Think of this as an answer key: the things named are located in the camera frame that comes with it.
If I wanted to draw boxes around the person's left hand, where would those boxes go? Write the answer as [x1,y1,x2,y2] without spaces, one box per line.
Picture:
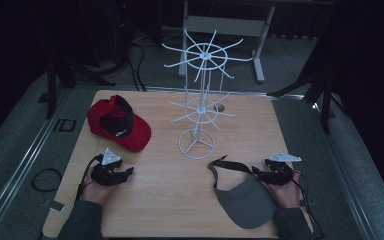
[80,177,116,205]

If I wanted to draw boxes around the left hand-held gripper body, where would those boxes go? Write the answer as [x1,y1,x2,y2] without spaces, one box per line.
[91,148,124,187]

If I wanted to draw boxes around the metal floor rail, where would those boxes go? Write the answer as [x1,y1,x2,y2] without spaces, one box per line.
[269,93,379,240]
[0,89,76,236]

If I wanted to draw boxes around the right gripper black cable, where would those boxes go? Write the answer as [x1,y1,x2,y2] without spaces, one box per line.
[291,169,326,240]

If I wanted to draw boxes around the black metal stand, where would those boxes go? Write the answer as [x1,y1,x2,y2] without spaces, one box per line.
[44,54,117,120]
[267,64,349,135]

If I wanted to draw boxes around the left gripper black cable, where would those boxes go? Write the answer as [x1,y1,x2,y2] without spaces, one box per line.
[75,154,104,203]

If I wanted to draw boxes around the red and black cap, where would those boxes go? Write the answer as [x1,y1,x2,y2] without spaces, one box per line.
[86,94,152,153]

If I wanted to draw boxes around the black cable loop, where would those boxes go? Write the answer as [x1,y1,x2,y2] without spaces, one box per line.
[31,168,64,193]

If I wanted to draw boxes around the person's right hand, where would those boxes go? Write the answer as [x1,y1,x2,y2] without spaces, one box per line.
[267,170,303,211]

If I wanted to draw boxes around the white-framed desk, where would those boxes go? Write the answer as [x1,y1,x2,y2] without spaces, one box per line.
[178,0,277,84]

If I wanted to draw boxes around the black floor cables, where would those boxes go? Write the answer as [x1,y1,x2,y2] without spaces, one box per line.
[113,33,148,93]

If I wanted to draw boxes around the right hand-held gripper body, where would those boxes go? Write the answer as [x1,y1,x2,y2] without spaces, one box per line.
[264,151,302,187]

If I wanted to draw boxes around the white wire display rack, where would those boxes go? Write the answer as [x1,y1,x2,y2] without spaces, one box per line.
[161,29,254,161]

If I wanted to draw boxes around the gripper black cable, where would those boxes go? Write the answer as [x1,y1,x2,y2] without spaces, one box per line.
[291,169,326,240]
[75,154,104,203]

